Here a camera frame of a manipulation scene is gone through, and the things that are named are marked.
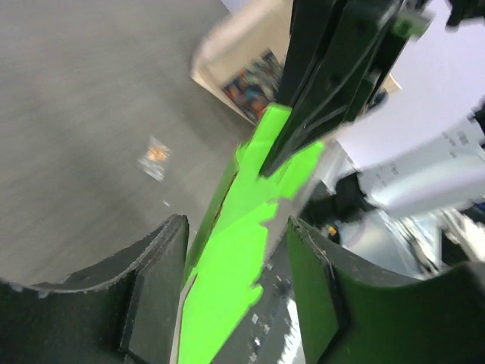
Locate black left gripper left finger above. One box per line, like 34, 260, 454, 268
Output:
1, 215, 189, 363

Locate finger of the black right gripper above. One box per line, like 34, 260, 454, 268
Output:
259, 1, 417, 177

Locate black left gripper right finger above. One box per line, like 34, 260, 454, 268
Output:
286, 217, 484, 363

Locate green paper box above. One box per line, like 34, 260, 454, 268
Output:
171, 104, 324, 363

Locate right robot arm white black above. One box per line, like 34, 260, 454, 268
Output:
259, 1, 484, 275

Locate beige canvas tote bag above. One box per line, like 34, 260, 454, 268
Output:
189, 0, 402, 126

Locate small clear plastic packet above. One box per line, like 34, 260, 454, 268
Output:
137, 136, 171, 181

